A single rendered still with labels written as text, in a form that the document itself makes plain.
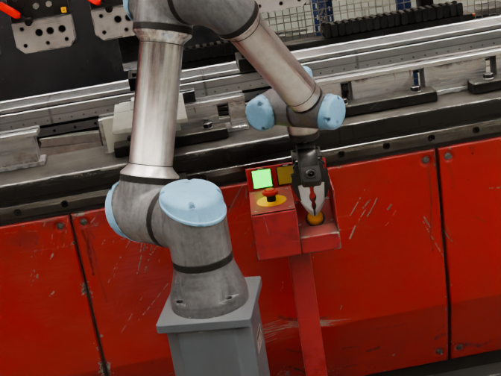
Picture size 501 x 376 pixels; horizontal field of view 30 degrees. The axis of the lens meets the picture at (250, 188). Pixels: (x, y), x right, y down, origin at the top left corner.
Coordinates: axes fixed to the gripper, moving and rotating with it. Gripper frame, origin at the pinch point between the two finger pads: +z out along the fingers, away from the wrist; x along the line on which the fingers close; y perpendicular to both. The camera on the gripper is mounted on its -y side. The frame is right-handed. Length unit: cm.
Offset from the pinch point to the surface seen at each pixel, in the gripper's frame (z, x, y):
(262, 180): -5.9, 11.3, 9.9
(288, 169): -7.6, 4.4, 10.0
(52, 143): 52, 109, 219
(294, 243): 4.3, 5.9, -6.2
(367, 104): -13.6, -19.0, 31.2
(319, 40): -19, -12, 78
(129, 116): -24, 42, 19
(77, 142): 53, 97, 218
